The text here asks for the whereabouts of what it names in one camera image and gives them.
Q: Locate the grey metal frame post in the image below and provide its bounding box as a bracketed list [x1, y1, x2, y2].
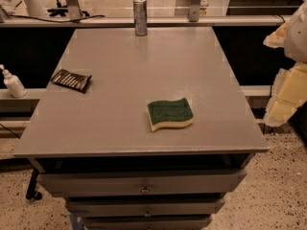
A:
[66, 0, 83, 20]

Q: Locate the middle grey drawer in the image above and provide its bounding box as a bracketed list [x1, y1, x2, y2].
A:
[66, 197, 224, 218]

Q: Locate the bottom grey drawer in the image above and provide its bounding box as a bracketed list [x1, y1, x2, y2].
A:
[84, 215, 212, 230]

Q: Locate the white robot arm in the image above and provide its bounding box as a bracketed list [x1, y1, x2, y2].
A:
[263, 1, 307, 127]

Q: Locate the white pump bottle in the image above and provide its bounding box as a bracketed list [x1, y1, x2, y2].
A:
[0, 64, 27, 98]

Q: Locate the green and yellow sponge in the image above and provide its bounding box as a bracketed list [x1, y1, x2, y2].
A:
[147, 98, 194, 132]

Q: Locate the black cable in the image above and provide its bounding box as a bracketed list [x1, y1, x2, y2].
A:
[9, 13, 106, 24]

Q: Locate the grey metal bracket post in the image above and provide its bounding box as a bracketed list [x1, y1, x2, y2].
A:
[188, 0, 201, 22]

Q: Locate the top grey drawer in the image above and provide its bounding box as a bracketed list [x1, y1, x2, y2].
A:
[37, 169, 247, 197]

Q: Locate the black caster leg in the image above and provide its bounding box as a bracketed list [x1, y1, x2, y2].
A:
[26, 169, 42, 200]

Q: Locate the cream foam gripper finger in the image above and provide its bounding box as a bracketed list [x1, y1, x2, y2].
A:
[263, 22, 288, 48]
[263, 62, 307, 127]

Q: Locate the grey drawer cabinet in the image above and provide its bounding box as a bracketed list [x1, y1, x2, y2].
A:
[12, 26, 271, 230]

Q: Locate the grey drawer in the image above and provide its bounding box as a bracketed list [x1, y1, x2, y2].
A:
[84, 215, 212, 230]
[37, 169, 247, 197]
[66, 197, 224, 218]

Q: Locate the silver drink can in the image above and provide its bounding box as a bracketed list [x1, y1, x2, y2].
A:
[133, 0, 148, 36]

